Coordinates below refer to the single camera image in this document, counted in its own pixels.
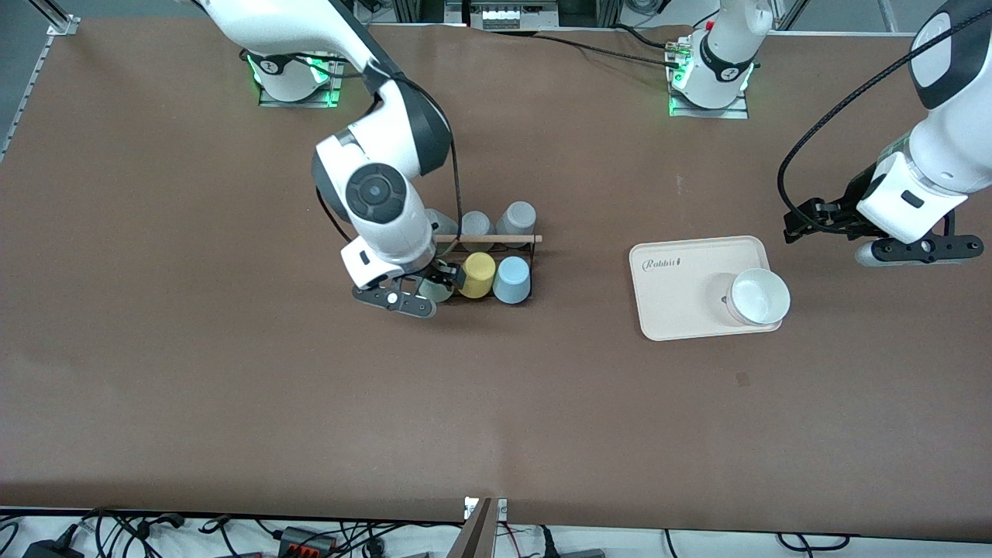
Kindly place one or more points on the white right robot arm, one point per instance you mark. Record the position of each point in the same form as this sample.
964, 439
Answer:
294, 23

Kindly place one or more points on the white bowl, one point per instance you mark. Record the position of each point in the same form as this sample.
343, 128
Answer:
759, 296

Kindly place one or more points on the mint green cup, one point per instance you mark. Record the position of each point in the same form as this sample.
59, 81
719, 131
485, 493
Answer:
435, 296

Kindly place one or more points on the brown table mat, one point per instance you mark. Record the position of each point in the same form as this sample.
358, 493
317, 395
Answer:
496, 426

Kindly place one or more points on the grey cup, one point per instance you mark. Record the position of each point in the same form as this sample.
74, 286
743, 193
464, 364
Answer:
477, 223
518, 217
443, 225

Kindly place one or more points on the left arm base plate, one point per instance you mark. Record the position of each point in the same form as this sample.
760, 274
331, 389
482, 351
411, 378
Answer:
740, 112

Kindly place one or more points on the light blue cup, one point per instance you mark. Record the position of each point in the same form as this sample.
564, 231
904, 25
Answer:
511, 280

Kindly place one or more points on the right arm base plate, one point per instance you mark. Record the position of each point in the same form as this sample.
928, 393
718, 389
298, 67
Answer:
298, 102

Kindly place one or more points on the black power adapter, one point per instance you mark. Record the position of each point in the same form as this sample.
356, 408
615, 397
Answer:
50, 550

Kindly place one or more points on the black orange power strip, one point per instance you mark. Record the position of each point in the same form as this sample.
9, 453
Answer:
306, 542

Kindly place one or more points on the yellow cup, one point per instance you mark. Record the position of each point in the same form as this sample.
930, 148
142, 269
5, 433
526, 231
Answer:
477, 275

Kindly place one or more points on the aluminium table rail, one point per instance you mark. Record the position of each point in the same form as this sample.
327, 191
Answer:
27, 93

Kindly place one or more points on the white connector block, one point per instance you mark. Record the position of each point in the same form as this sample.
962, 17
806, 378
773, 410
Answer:
511, 15

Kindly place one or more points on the beige plastic tray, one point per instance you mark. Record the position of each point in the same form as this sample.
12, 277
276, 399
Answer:
682, 294

